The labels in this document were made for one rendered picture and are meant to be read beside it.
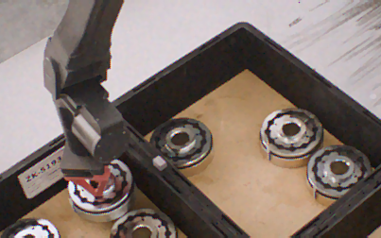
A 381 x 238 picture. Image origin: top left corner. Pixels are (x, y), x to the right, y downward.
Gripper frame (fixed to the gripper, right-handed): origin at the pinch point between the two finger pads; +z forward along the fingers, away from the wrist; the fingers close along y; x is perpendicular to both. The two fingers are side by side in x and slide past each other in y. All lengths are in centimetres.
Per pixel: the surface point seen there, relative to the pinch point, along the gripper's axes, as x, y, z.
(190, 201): -15.0, -5.5, -2.8
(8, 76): 33, 42, 21
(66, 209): 6.9, -0.8, 7.4
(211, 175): -15.6, 7.0, 7.5
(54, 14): 63, 140, 93
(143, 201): -5.4, 1.4, 7.4
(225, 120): -16.8, 18.7, 7.6
